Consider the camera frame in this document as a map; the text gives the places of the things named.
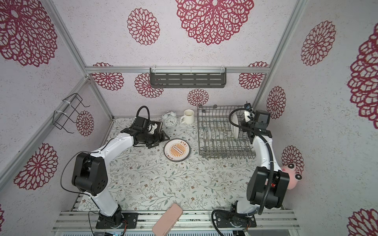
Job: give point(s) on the grey wire dish rack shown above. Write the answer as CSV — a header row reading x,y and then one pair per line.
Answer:
x,y
217,137

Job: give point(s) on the grey wall shelf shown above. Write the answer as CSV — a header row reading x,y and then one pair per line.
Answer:
x,y
188,78

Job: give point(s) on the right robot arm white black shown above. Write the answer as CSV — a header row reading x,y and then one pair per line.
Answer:
x,y
268,184

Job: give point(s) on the white twin bell alarm clock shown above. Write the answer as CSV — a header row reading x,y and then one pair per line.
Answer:
x,y
169,119

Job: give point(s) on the pink phone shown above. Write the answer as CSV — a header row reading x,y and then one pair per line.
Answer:
x,y
164,225

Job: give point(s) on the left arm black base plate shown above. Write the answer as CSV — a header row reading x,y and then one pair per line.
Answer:
x,y
118,221

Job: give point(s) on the black wire wall holder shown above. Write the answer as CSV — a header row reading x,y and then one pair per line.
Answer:
x,y
62,117

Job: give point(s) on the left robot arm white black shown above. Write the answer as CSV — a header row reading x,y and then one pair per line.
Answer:
x,y
90,171

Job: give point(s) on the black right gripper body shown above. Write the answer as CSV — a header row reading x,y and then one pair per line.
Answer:
x,y
246,125

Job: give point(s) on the white ceramic mug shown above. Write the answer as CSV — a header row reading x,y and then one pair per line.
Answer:
x,y
188,117

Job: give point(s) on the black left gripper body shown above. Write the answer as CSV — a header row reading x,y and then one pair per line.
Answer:
x,y
151,139

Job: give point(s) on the white round plate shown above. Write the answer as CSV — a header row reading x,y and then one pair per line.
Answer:
x,y
177,150
234,129

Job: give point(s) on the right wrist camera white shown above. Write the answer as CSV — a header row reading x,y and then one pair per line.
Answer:
x,y
249,112

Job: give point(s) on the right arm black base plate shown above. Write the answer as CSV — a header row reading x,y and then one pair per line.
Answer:
x,y
227,219

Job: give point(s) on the pink pig plush toy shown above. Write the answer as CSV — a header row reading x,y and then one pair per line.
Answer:
x,y
294,177

